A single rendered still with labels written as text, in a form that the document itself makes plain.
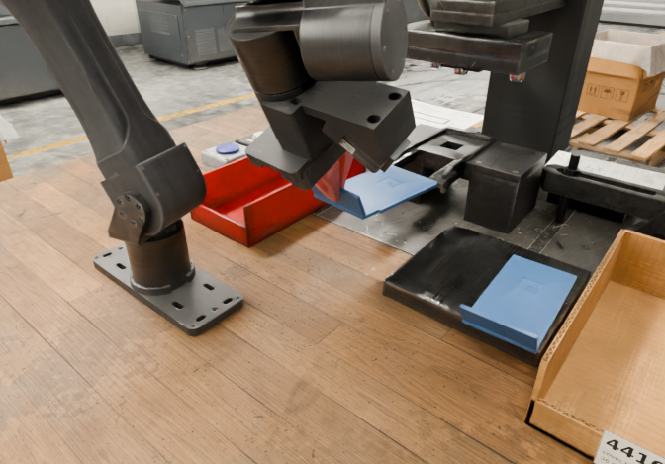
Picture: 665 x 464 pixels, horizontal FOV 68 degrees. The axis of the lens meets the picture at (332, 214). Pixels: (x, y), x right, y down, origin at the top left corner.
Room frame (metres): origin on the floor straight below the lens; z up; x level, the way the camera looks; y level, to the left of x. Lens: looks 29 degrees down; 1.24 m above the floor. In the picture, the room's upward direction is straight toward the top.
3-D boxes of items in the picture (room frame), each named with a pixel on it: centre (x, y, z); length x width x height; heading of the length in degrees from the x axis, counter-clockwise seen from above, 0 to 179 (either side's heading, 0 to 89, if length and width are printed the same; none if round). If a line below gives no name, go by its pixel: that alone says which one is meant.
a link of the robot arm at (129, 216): (0.45, 0.18, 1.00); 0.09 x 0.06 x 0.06; 155
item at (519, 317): (0.40, -0.19, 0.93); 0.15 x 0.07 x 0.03; 143
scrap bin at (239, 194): (0.66, 0.07, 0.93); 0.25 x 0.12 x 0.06; 141
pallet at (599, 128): (3.42, -1.89, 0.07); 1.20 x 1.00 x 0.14; 134
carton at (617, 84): (3.66, -2.08, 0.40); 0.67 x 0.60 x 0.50; 133
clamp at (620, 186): (0.57, -0.35, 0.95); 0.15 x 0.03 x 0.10; 51
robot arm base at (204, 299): (0.46, 0.19, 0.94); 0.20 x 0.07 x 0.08; 51
